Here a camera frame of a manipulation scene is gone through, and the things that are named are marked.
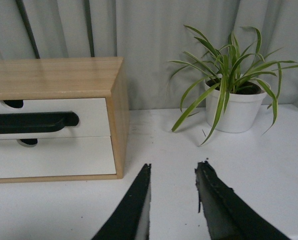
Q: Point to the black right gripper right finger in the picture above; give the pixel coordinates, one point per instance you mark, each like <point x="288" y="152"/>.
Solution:
<point x="228" y="217"/>

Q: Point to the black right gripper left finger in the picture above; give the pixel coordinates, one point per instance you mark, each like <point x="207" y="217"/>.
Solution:
<point x="131" y="218"/>

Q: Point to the white drawer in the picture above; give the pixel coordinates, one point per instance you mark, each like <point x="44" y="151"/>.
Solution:
<point x="92" y="113"/>
<point x="57" y="157"/>

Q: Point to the light wooden drawer cabinet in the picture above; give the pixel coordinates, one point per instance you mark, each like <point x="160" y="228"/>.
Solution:
<point x="71" y="78"/>

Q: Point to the white plant pot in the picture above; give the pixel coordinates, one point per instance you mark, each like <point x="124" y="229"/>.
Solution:
<point x="240" y="113"/>

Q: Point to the spider plant right side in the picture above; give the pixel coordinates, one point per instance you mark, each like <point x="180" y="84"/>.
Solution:
<point x="230" y="70"/>

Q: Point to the black metal drawer handle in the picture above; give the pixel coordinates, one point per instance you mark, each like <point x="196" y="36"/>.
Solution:
<point x="37" y="122"/>

